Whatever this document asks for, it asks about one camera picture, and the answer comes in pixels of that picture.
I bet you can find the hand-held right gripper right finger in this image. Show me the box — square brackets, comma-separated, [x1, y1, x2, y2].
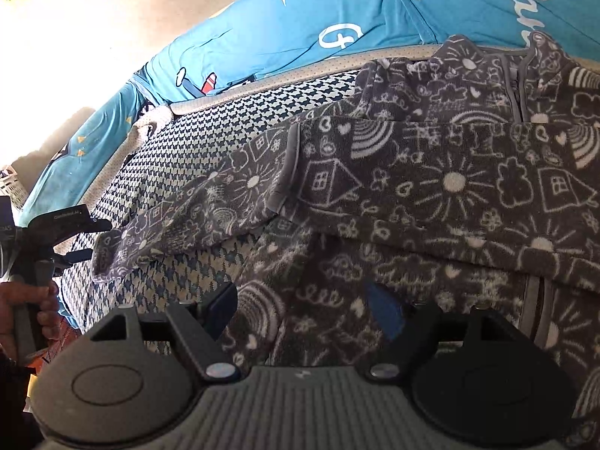
[366, 282, 516, 383]

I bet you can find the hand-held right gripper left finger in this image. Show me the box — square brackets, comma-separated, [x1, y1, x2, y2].
[89, 283, 241, 383]

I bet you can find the grey doodle-print fleece garment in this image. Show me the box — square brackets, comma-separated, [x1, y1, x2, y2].
[91, 33, 600, 450]

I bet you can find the person's left hand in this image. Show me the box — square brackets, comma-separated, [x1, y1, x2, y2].
[0, 282, 62, 351]

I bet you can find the white plastic basket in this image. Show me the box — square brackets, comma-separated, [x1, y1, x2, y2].
[0, 165, 32, 210]

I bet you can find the houndstooth mattress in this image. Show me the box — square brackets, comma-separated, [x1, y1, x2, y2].
[58, 47, 530, 353]

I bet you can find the blue printed bed sheet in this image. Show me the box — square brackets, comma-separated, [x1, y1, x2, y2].
[19, 0, 600, 329]

